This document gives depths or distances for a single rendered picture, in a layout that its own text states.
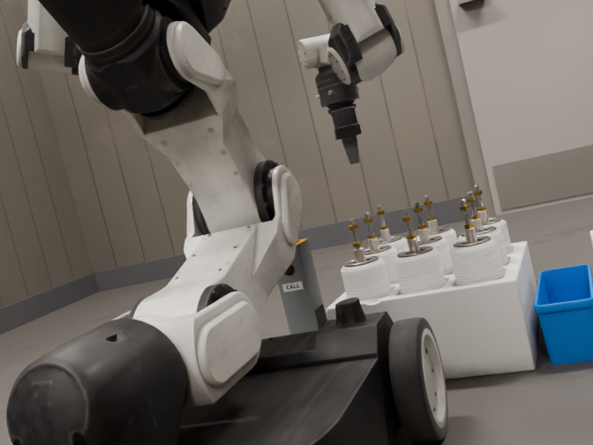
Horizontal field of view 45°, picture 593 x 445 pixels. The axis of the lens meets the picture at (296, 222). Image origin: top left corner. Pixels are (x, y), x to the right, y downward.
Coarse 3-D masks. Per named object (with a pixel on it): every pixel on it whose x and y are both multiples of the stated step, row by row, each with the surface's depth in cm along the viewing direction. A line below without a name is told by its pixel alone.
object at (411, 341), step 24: (408, 336) 113; (432, 336) 123; (408, 360) 110; (432, 360) 125; (408, 384) 109; (432, 384) 122; (408, 408) 110; (432, 408) 118; (408, 432) 112; (432, 432) 111
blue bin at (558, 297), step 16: (544, 272) 163; (560, 272) 162; (576, 272) 161; (544, 288) 161; (560, 288) 163; (576, 288) 161; (592, 288) 140; (544, 304) 152; (560, 304) 135; (576, 304) 134; (592, 304) 133; (544, 320) 137; (560, 320) 136; (576, 320) 135; (592, 320) 134; (544, 336) 138; (560, 336) 137; (576, 336) 136; (592, 336) 135; (560, 352) 137; (576, 352) 136; (592, 352) 135
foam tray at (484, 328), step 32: (512, 256) 158; (448, 288) 142; (480, 288) 138; (512, 288) 136; (448, 320) 142; (480, 320) 139; (512, 320) 137; (448, 352) 143; (480, 352) 141; (512, 352) 138
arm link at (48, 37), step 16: (32, 0) 136; (32, 16) 137; (48, 16) 136; (32, 32) 139; (48, 32) 138; (64, 32) 139; (16, 48) 143; (32, 48) 140; (48, 48) 140; (64, 48) 141; (64, 64) 144
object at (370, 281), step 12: (372, 264) 150; (384, 264) 153; (348, 276) 151; (360, 276) 150; (372, 276) 150; (384, 276) 151; (348, 288) 152; (360, 288) 150; (372, 288) 150; (384, 288) 151; (360, 300) 151
